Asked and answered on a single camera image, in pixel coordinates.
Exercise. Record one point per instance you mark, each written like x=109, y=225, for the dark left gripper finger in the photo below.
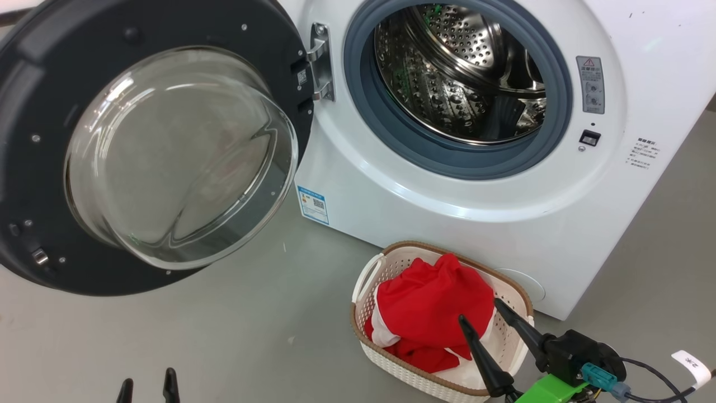
x=170, y=389
x=125, y=393

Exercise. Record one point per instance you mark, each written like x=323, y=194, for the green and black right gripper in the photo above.
x=576, y=352

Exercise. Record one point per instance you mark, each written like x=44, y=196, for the red and white garment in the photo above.
x=430, y=302

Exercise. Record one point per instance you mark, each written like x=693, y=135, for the black round glass washer door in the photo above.
x=33, y=196

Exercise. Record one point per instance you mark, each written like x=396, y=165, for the cream basket with brown rim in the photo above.
x=403, y=372

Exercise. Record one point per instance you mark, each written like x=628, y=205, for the white front-load washing machine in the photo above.
x=447, y=196

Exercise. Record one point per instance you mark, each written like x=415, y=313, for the perforated steel washer drum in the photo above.
x=436, y=84

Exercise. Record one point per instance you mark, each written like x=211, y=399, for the metal door hinge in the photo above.
x=321, y=67

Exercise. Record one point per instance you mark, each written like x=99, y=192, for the round white filter cover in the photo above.
x=531, y=285

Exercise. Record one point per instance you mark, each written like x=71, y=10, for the blue energy label sticker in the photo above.
x=313, y=205

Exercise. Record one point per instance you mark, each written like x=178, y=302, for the grey warning sticker panel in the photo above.
x=590, y=84

